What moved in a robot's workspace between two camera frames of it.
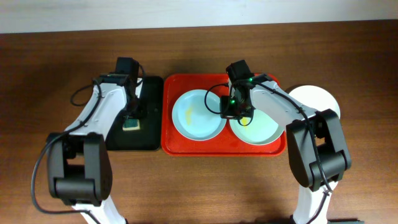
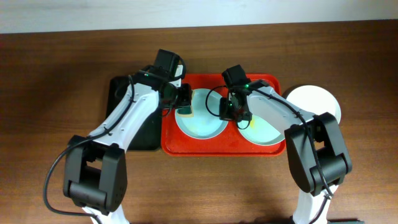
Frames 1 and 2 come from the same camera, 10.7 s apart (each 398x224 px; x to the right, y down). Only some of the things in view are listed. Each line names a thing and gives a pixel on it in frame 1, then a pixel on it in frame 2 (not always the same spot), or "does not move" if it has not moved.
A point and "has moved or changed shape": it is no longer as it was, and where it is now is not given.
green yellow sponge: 131,124 has moved or changed shape
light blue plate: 196,114 does not move
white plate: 316,98 does not move
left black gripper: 133,115 to 185,99
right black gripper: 229,113 does not move
